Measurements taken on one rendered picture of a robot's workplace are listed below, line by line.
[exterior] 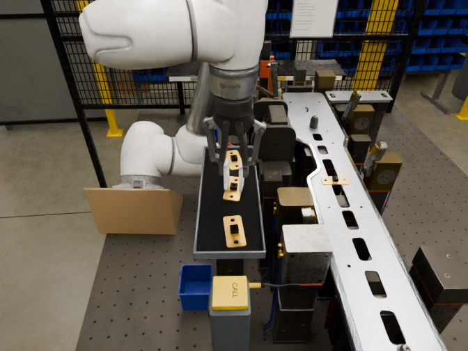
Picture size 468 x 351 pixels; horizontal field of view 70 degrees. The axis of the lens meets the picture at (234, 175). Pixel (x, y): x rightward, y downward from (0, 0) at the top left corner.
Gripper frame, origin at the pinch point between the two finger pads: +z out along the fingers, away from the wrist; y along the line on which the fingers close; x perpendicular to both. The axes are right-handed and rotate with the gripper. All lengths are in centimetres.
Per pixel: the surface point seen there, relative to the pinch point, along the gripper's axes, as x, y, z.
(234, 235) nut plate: -14.3, 2.6, 3.8
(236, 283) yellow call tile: -24.9, 4.8, 4.1
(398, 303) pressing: -13.4, 38.9, 20.1
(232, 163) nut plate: 9.6, -2.1, 3.8
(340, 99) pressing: 87, 33, 20
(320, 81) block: 99, 25, 17
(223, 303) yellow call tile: -29.3, 3.3, 4.1
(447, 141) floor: 234, 159, 120
